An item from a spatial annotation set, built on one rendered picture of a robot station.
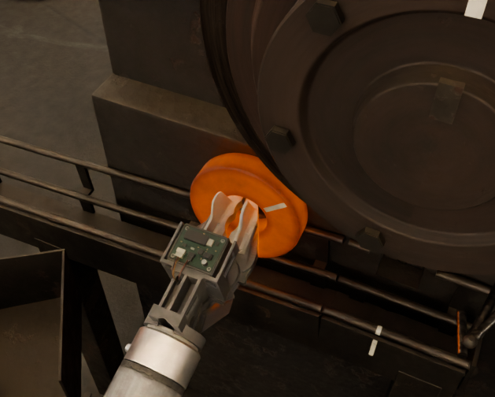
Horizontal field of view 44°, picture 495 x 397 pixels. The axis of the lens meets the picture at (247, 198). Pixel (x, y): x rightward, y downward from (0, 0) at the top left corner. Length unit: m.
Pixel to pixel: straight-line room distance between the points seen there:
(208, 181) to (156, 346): 0.22
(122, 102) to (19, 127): 1.43
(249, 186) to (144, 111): 0.21
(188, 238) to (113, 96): 0.29
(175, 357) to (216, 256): 0.11
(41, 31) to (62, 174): 0.87
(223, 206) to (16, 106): 1.70
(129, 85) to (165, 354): 0.42
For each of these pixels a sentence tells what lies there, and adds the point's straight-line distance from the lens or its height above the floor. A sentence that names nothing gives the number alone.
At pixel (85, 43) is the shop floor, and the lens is 2.63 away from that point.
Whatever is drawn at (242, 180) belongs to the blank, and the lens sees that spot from 0.73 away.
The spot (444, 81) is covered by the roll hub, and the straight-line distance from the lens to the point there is 0.42.
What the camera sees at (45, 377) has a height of 0.61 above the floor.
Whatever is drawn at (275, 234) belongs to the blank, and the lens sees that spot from 0.78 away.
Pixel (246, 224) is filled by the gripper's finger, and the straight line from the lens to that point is 0.73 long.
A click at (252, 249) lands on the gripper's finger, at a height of 0.83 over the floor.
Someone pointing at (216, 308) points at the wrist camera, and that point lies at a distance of 0.74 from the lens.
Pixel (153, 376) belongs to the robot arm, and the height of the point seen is 0.83.
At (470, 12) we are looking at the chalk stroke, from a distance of 0.40.
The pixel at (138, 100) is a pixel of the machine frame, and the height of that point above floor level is 0.87.
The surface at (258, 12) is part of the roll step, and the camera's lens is 0.50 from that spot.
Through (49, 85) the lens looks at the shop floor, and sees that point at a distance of 2.44.
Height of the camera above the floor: 1.41
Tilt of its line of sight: 48 degrees down
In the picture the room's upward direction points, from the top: straight up
